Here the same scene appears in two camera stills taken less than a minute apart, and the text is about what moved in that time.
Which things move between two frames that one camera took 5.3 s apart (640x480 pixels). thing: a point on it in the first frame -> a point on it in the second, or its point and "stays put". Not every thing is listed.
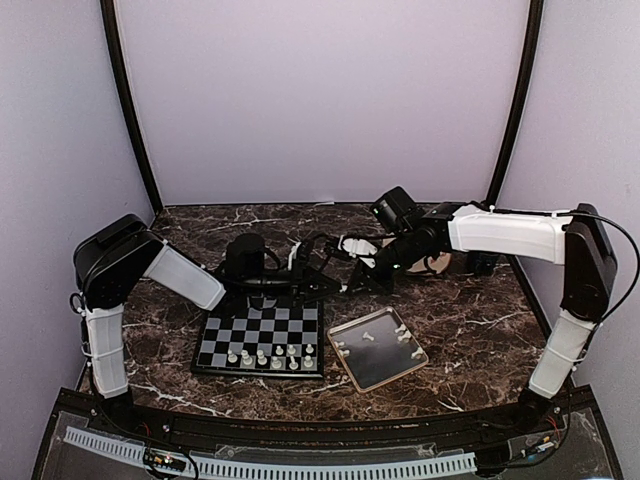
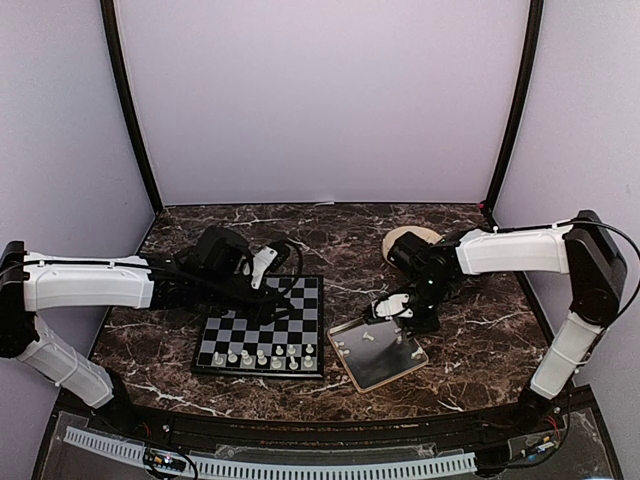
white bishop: [232, 358] stays put
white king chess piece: [247, 360] stays put
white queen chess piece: [261, 358] stays put
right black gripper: [367, 278] -> [428, 325]
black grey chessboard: [269, 336] stays put
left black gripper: [301, 286] -> [271, 298]
